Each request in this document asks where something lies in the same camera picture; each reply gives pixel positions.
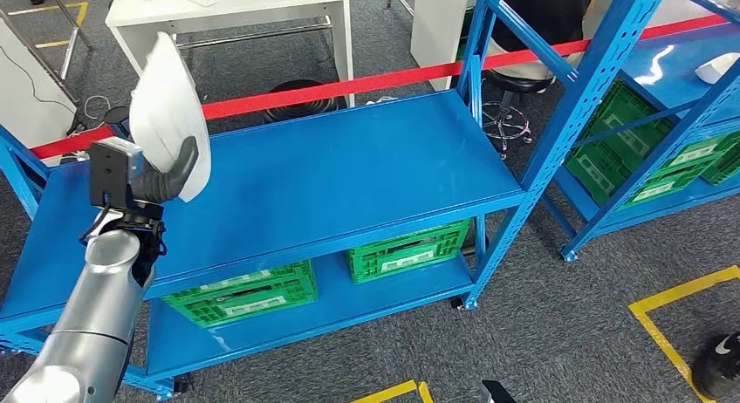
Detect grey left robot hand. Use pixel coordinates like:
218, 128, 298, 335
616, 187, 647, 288
131, 136, 200, 205

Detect white curved plastic part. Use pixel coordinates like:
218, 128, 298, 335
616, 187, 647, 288
127, 31, 213, 204
693, 52, 740, 85

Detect blue metal shelf rack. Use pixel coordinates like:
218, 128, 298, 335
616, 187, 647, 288
540, 0, 740, 264
0, 0, 663, 403

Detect black round base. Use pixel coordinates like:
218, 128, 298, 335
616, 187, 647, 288
263, 79, 349, 124

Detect white panel board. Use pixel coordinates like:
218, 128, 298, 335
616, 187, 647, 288
0, 17, 78, 166

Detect red barrier belt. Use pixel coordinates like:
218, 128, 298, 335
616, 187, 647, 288
29, 13, 730, 161

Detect yellow floor tape square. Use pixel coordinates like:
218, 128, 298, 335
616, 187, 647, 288
348, 379, 435, 403
628, 265, 740, 403

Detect white cabinet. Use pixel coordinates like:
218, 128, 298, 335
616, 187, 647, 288
408, 0, 474, 92

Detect black seat chrome stool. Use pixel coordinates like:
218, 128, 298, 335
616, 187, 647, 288
481, 69, 554, 161

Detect black robot body piece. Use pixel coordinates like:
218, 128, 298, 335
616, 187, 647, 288
481, 379, 517, 403

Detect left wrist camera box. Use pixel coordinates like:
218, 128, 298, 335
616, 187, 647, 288
88, 138, 146, 212

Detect chrome stanchion post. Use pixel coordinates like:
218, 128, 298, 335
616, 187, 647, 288
102, 104, 133, 137

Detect white table with metal rail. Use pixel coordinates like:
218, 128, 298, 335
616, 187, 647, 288
105, 0, 355, 108

